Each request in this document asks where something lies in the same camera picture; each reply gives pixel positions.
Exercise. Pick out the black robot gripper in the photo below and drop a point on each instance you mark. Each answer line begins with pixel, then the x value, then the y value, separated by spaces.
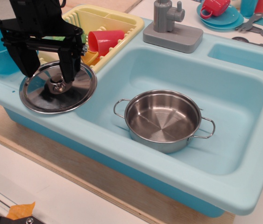
pixel 42 18

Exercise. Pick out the round steel pot lid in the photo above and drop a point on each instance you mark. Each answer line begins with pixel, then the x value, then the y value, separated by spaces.
pixel 47 92

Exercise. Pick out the cream toy bottle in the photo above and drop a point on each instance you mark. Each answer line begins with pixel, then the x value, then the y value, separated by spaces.
pixel 48 56

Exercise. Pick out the green toy artichoke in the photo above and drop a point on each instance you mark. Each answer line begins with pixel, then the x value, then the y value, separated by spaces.
pixel 61 38

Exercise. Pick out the orange toy piece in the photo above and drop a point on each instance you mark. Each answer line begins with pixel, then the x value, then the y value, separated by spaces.
pixel 89 57

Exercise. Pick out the red plastic cup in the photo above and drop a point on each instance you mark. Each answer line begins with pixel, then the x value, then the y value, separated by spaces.
pixel 102 41

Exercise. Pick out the grey toy faucet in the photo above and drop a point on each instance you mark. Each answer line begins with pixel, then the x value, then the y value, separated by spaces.
pixel 166 31

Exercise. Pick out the orange tape piece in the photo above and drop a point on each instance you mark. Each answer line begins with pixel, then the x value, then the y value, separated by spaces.
pixel 20 211

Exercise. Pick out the black device base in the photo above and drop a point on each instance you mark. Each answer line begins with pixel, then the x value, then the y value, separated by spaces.
pixel 26 220

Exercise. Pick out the red mug on plates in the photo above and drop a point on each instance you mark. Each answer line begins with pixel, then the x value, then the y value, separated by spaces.
pixel 213 8

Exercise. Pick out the teal plate top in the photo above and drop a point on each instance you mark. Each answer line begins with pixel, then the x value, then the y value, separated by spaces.
pixel 229 16

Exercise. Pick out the teal plate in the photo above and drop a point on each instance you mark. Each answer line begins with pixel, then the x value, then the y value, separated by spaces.
pixel 233 25
pixel 229 16

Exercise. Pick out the teal plate bottom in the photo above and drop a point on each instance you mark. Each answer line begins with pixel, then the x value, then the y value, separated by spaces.
pixel 233 25

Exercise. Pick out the grey toy fork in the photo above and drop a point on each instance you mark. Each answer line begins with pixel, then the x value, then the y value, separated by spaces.
pixel 249 24

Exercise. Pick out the teal cup background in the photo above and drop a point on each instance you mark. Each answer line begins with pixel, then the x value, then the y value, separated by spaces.
pixel 247 7

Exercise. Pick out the light blue toy sink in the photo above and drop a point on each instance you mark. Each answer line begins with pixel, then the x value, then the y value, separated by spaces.
pixel 222 76

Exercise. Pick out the steel pot with handles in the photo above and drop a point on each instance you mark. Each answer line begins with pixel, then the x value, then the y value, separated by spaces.
pixel 163 120

